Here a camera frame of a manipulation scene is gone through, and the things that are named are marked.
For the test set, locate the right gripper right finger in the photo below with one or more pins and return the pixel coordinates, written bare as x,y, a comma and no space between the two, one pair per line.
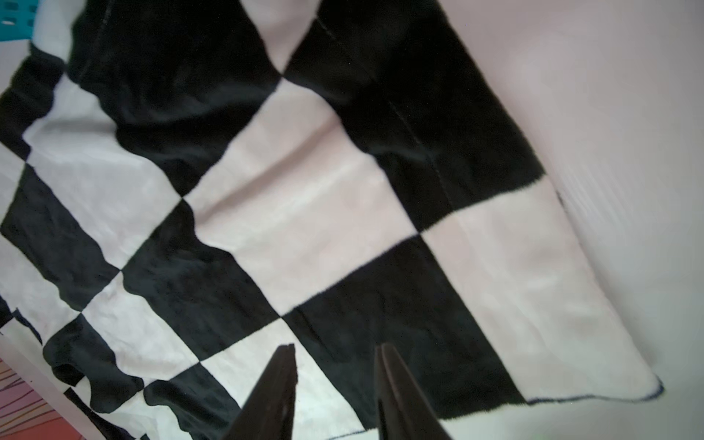
403,412

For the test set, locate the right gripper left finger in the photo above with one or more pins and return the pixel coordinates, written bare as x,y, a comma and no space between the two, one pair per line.
269,410

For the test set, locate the black white checkered pillowcase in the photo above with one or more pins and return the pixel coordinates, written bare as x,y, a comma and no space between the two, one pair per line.
188,185

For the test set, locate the teal plastic basket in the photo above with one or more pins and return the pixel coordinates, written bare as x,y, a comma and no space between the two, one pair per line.
17,19

